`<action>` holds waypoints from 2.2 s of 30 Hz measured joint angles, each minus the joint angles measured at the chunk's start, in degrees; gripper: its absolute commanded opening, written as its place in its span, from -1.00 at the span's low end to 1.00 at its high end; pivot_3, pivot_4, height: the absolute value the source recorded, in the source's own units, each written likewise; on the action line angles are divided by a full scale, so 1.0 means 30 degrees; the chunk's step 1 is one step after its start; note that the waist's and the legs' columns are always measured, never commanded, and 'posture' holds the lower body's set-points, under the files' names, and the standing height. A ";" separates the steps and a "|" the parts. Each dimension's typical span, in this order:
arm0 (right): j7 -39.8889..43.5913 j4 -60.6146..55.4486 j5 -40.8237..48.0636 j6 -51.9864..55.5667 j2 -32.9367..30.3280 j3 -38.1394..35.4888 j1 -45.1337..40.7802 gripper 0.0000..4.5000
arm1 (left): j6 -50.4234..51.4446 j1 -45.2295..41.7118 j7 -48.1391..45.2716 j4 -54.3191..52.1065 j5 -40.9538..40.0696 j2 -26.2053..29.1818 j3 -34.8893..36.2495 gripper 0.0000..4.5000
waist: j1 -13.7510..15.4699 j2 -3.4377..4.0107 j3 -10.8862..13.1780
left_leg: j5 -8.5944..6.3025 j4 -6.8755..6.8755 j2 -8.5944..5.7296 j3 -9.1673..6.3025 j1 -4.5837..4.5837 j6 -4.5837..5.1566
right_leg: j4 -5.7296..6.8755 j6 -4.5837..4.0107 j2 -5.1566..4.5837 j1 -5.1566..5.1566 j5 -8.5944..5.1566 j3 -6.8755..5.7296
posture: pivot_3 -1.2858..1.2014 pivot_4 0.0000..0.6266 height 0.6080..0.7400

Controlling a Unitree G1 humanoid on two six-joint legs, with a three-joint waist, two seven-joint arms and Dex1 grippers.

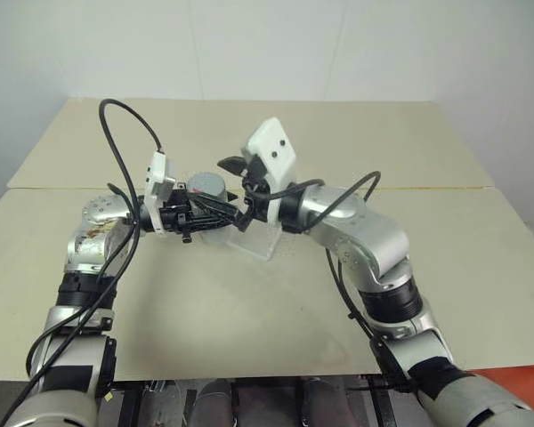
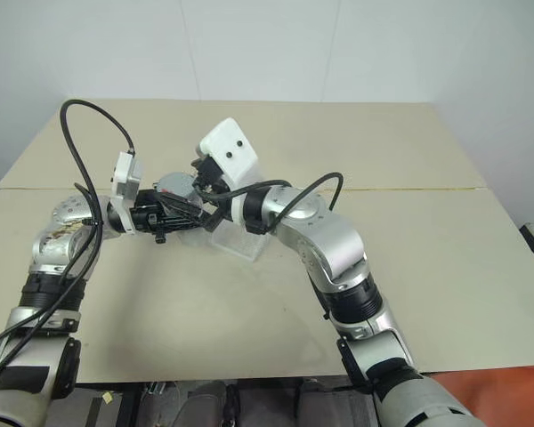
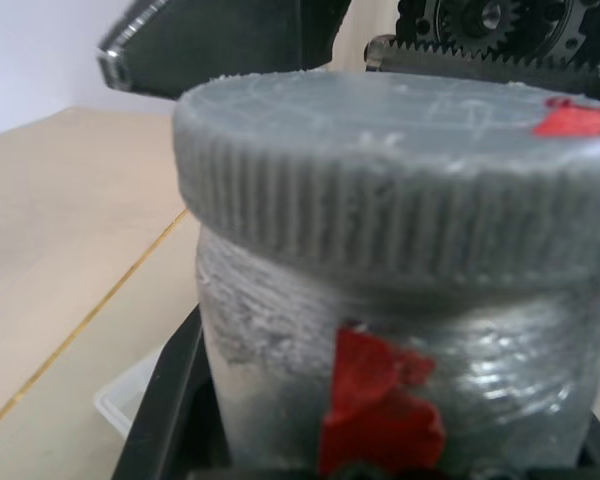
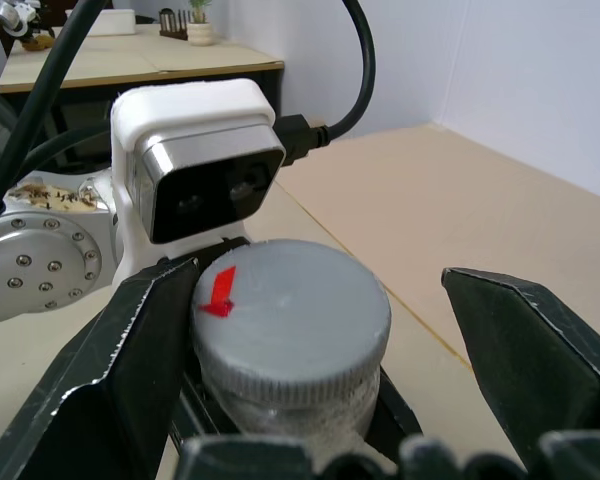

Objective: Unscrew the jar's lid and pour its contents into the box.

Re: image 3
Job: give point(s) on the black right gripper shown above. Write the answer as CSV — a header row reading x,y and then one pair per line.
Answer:
x,y
510,25

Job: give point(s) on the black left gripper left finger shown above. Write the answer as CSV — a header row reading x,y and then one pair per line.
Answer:
x,y
175,425

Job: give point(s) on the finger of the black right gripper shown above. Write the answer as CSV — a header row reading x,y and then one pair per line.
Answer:
x,y
230,35

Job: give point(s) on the grey 3D-printed jar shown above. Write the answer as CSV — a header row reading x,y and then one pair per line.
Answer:
x,y
280,350

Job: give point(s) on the grey ribbed jar lid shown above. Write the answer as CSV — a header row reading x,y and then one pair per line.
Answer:
x,y
360,165

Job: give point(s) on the clear plastic box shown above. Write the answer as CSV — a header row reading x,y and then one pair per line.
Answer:
x,y
125,395

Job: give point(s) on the red tape on lid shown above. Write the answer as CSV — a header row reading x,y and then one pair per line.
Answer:
x,y
572,122

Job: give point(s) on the red tape on jar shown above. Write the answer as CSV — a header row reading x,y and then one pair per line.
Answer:
x,y
375,400

